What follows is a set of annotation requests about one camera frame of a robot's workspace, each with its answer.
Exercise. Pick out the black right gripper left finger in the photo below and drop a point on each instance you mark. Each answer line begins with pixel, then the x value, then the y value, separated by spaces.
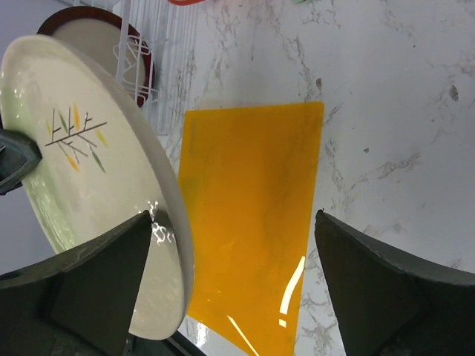
pixel 79 302

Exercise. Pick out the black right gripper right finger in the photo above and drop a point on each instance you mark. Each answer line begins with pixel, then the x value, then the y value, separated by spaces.
pixel 390 302

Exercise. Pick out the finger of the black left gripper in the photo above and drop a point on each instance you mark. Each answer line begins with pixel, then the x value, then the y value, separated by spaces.
pixel 19 156

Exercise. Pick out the green cream branch plate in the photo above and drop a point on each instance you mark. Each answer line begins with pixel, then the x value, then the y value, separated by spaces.
pixel 102 163

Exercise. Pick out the brown rimmed plate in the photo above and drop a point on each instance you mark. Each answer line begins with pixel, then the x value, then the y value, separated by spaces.
pixel 96 33

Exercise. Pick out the orange plastic folder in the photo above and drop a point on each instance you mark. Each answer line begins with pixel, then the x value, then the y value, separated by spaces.
pixel 248 181

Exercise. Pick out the orange mug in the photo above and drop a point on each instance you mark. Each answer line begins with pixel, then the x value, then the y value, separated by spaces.
pixel 184 2

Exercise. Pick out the white wire dish rack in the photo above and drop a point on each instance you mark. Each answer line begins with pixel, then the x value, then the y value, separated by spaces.
pixel 169 31

